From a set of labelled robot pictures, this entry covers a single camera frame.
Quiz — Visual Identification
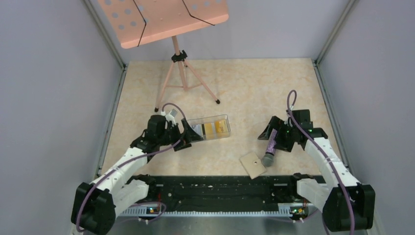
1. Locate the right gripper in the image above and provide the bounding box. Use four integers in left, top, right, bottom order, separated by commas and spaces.
258, 116, 299, 152

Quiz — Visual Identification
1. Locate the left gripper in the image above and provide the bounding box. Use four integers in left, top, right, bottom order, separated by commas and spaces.
158, 118, 203, 151

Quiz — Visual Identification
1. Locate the purple glitter microphone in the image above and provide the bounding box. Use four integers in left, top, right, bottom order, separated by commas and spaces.
261, 129, 277, 167

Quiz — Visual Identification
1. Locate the clear plastic card box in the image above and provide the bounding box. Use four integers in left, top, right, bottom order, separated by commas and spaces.
187, 114, 231, 141

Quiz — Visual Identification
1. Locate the yellow credit card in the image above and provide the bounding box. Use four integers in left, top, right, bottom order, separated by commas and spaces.
203, 119, 229, 139

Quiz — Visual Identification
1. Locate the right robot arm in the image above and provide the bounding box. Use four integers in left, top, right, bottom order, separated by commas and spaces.
258, 109, 375, 232

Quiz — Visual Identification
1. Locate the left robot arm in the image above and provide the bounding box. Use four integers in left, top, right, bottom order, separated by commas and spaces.
71, 113, 204, 235

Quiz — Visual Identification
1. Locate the white grey credit card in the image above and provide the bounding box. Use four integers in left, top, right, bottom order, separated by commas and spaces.
191, 124, 204, 138

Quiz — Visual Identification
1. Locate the pink music stand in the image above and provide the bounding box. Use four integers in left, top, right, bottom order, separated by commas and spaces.
98, 0, 229, 112

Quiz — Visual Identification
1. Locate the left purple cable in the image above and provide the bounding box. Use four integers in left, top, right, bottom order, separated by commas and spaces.
75, 102, 187, 233

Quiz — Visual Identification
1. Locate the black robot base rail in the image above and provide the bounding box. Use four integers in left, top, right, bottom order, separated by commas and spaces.
128, 175, 310, 212

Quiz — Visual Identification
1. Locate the grey slotted cable duct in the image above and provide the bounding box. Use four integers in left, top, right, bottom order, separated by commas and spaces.
119, 203, 315, 218

